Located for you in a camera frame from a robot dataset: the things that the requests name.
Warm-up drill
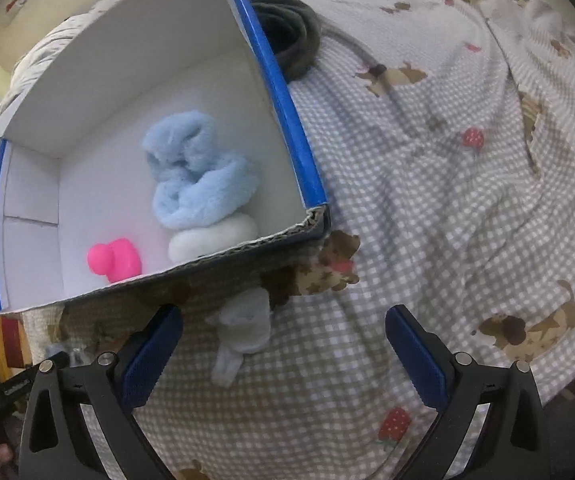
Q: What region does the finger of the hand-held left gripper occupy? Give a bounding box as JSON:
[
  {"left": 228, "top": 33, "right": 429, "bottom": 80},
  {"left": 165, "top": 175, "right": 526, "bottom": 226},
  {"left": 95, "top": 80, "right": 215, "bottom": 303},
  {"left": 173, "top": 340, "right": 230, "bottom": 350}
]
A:
[{"left": 0, "top": 351, "right": 70, "bottom": 428}]

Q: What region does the orange small item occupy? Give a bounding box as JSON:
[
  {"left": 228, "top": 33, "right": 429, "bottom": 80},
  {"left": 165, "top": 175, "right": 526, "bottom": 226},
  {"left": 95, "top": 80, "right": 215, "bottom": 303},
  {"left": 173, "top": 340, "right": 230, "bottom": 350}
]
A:
[{"left": 87, "top": 238, "right": 143, "bottom": 284}]

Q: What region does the cream white scrunchie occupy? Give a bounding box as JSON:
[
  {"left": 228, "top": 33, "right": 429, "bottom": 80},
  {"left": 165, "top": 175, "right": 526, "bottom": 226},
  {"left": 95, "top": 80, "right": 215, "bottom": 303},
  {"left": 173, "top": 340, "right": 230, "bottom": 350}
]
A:
[{"left": 168, "top": 215, "right": 259, "bottom": 262}]

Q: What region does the checked dog print bedsheet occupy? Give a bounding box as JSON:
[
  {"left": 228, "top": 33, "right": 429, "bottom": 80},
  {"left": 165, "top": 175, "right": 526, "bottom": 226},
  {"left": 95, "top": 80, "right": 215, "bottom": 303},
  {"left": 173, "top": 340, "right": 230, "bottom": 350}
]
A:
[{"left": 20, "top": 0, "right": 575, "bottom": 480}]

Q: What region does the light floral duvet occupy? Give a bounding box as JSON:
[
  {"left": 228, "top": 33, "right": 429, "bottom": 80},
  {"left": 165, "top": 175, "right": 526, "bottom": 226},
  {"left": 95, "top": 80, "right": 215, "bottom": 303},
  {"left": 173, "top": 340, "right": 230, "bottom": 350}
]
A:
[{"left": 0, "top": 0, "right": 123, "bottom": 128}]

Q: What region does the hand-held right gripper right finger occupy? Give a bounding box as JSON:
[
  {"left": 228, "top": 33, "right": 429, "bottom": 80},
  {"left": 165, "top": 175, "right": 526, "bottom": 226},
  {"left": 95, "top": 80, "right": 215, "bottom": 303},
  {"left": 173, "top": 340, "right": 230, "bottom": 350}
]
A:
[{"left": 385, "top": 304, "right": 553, "bottom": 480}]

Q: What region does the white sock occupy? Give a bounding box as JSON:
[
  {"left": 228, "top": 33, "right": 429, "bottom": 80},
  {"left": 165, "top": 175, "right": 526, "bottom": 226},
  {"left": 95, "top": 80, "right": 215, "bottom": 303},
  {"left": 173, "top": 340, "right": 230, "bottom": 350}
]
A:
[{"left": 206, "top": 287, "right": 273, "bottom": 388}]

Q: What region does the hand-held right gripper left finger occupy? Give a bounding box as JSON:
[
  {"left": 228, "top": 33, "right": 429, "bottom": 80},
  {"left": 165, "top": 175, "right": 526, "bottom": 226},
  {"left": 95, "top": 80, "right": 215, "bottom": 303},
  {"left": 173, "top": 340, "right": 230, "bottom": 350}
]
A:
[{"left": 17, "top": 304, "right": 185, "bottom": 480}]

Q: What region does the dark grey garment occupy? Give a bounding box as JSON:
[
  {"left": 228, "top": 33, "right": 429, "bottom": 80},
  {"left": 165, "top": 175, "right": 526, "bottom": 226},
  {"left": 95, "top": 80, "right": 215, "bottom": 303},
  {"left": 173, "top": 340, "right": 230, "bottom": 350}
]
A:
[{"left": 244, "top": 0, "right": 323, "bottom": 81}]

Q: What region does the blue fluffy scrunchie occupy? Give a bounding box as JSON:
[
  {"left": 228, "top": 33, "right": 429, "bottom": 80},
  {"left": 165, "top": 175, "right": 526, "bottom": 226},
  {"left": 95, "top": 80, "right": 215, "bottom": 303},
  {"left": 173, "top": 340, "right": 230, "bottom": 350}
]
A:
[{"left": 142, "top": 112, "right": 262, "bottom": 231}]

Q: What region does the blue and white cardboard box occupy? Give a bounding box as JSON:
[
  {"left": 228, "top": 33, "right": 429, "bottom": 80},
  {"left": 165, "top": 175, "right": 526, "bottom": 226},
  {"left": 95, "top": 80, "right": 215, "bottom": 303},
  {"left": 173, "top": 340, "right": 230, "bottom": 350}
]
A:
[{"left": 0, "top": 0, "right": 332, "bottom": 316}]

